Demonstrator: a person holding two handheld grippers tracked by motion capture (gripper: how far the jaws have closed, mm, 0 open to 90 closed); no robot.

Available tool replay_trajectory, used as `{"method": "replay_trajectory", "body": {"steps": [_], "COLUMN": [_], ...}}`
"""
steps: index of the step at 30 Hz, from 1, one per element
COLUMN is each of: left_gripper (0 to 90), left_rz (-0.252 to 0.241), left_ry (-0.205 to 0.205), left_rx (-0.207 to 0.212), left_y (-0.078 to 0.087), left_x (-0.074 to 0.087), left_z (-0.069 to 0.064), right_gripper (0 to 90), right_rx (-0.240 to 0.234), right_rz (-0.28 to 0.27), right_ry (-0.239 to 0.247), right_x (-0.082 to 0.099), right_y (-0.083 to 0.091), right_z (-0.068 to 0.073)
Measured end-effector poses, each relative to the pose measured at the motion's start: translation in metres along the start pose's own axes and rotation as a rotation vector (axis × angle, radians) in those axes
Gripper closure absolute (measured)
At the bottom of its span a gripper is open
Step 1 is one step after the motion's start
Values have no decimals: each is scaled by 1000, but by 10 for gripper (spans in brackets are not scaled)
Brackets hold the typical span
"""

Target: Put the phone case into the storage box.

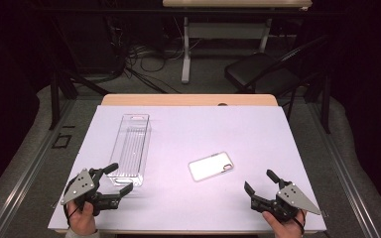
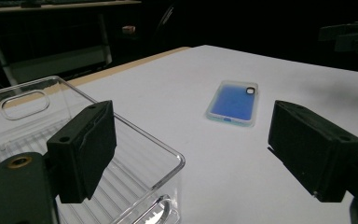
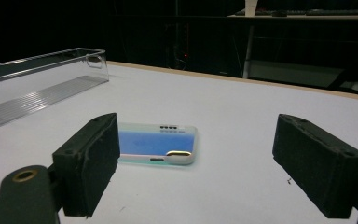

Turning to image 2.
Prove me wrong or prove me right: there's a white table sheet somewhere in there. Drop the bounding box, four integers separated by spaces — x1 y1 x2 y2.
0 45 358 224

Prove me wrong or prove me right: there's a clear plastic bin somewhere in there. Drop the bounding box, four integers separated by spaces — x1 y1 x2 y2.
0 75 186 224

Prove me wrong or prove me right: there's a blue phone case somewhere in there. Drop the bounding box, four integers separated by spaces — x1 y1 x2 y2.
205 79 260 128

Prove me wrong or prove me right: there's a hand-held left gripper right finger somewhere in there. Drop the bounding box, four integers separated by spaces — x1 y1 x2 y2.
267 99 358 203

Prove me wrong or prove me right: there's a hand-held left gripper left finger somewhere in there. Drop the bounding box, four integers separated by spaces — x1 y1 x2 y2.
46 100 117 204

